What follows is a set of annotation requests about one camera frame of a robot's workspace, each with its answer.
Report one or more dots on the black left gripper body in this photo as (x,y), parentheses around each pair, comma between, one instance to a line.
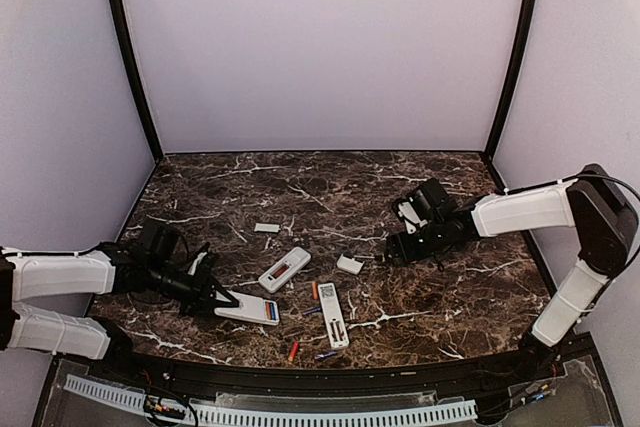
(193,296)

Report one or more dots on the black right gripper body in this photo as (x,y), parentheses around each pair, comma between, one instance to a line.
(416,251)

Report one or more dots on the plain white slim remote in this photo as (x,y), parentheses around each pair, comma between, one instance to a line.
(252,309)

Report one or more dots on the grey battery cover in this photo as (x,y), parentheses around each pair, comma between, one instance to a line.
(267,228)

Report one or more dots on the red blue battery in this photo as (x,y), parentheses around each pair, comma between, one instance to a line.
(293,351)

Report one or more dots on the white remote with barcode label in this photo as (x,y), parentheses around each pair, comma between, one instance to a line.
(284,269)

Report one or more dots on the white button remote control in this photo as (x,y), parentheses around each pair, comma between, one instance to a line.
(333,317)

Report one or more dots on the yellow handled screwdriver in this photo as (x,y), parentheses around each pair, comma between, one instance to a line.
(381,258)

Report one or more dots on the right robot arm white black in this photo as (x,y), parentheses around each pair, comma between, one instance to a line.
(599,208)

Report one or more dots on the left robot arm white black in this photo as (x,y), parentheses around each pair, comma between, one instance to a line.
(139,265)

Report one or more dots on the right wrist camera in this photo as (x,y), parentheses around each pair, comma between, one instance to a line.
(413,211)

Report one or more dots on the white slotted cable duct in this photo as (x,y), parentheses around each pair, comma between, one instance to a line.
(228,409)

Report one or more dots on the right black frame post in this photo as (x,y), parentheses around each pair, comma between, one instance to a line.
(512,74)

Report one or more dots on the black frame post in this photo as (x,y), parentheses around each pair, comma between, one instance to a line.
(134,78)
(512,74)

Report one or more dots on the left black frame post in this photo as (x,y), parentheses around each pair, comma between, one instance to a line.
(134,78)

